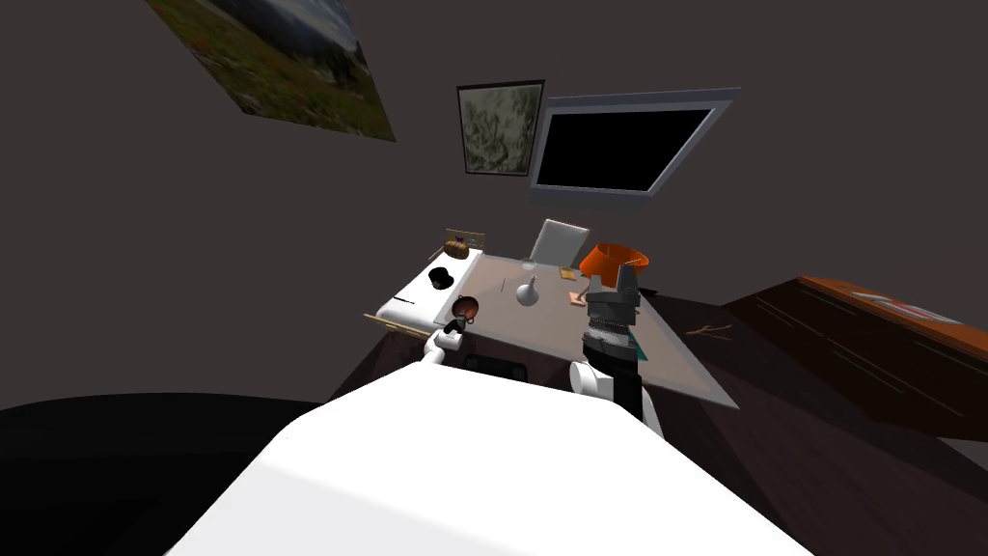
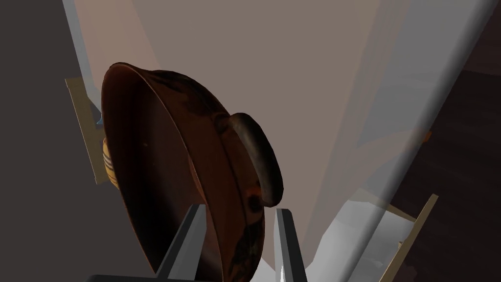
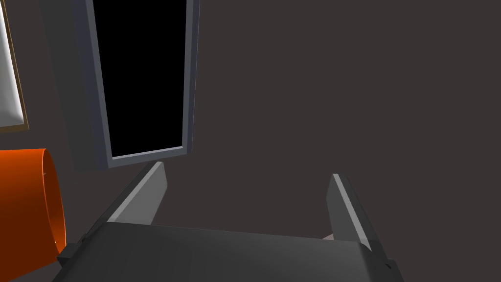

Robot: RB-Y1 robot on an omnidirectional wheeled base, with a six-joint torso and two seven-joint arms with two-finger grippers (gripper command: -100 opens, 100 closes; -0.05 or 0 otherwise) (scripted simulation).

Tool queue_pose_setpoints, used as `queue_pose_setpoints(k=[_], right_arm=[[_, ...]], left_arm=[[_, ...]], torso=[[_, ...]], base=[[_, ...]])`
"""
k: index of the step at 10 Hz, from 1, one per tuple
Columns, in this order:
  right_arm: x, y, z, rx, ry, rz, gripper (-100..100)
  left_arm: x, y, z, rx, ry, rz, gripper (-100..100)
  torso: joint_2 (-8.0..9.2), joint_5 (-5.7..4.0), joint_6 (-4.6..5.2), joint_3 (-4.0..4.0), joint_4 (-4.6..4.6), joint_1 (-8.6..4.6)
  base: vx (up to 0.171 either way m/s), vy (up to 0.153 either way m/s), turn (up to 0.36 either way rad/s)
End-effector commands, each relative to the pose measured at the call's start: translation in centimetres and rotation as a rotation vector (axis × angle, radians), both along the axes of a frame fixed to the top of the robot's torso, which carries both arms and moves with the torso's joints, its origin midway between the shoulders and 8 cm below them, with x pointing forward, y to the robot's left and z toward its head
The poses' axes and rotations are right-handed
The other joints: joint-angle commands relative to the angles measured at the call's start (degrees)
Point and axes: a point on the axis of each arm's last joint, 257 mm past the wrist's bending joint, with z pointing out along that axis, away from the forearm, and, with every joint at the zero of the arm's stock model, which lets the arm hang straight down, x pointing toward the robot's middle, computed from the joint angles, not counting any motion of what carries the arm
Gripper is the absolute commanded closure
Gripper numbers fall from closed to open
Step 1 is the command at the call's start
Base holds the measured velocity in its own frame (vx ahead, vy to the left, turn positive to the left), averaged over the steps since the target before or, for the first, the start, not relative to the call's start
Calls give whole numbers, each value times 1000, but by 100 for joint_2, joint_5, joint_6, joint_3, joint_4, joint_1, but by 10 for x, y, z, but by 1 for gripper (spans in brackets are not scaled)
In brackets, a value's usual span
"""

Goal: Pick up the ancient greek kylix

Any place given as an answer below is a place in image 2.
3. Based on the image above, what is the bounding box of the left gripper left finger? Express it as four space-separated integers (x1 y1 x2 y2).
156 203 207 281

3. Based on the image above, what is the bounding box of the yellow striped round object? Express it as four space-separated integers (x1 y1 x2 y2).
102 138 120 190

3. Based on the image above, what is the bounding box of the brown bowl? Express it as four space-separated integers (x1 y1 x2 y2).
101 62 284 282

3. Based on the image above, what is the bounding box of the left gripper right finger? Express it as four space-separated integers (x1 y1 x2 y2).
273 208 309 282

